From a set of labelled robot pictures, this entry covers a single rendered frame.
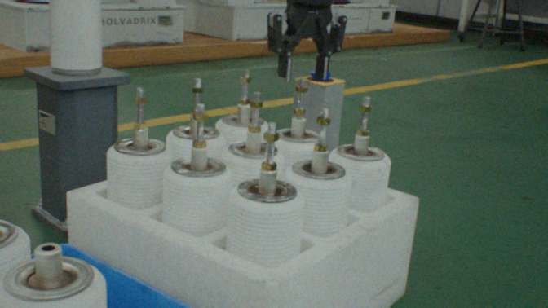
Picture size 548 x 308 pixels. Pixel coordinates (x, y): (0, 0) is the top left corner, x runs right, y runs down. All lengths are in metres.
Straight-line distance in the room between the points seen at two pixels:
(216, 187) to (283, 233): 0.12
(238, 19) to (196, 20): 0.33
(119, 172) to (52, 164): 0.35
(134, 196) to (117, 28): 2.11
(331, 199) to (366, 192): 0.11
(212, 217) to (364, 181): 0.24
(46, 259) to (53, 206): 0.71
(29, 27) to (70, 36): 1.61
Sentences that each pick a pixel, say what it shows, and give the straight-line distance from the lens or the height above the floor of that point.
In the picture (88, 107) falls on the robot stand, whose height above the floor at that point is 0.24.
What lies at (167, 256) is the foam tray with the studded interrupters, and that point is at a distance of 0.82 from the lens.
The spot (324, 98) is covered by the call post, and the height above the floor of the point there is 0.29.
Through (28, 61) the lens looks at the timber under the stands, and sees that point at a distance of 2.71.
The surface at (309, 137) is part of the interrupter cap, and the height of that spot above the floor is 0.25.
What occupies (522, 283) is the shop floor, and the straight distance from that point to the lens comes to 1.23.
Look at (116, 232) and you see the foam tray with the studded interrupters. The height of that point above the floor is 0.15.
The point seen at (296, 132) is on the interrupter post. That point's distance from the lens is 1.01.
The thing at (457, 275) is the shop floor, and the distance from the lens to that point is 1.20.
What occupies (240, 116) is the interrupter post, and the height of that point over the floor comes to 0.26.
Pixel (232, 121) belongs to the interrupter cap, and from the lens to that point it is 1.08.
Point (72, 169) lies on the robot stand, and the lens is 1.20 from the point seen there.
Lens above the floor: 0.53
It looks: 18 degrees down
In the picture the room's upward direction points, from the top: 4 degrees clockwise
